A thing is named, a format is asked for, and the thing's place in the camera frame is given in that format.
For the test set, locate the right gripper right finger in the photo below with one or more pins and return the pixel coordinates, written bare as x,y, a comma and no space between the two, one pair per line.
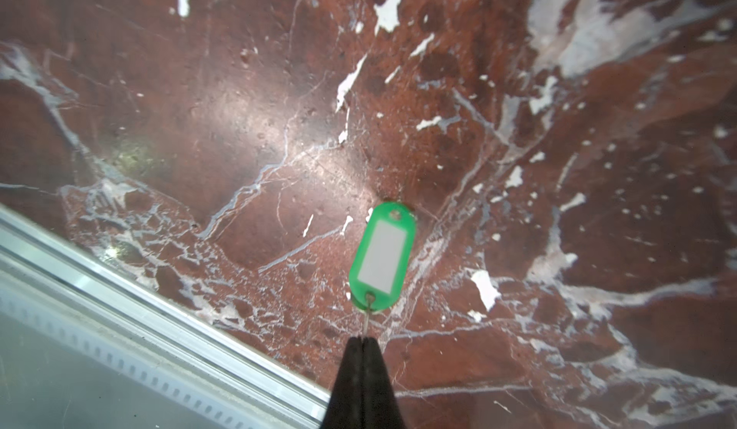
379,404

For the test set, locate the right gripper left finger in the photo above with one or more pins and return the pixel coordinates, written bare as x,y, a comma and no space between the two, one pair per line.
345,407

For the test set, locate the green key tag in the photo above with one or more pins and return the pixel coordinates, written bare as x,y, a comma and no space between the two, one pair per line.
381,262

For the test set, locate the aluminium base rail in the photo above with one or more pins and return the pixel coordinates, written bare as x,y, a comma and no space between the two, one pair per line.
82,346

